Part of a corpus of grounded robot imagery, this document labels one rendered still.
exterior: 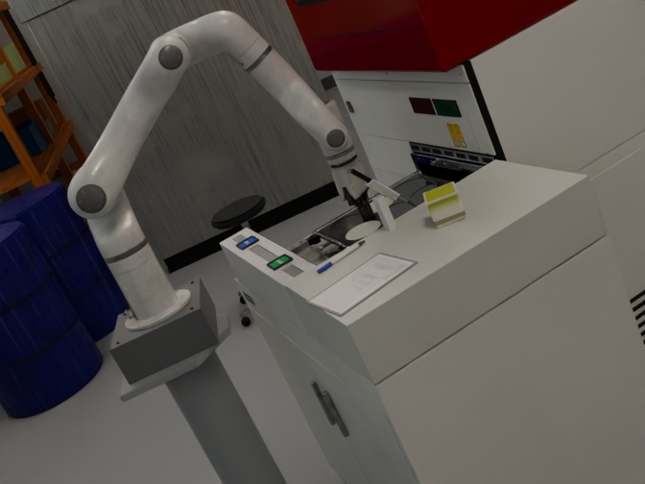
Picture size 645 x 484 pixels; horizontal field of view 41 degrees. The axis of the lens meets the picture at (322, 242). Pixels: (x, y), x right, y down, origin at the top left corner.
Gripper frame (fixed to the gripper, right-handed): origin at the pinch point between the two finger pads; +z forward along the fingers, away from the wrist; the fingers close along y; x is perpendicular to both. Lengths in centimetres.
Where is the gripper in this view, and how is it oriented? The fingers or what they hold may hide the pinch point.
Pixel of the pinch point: (365, 209)
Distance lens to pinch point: 236.2
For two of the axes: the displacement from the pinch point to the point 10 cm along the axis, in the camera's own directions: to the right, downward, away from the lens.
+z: 4.0, 8.5, 3.4
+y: -4.5, 5.0, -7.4
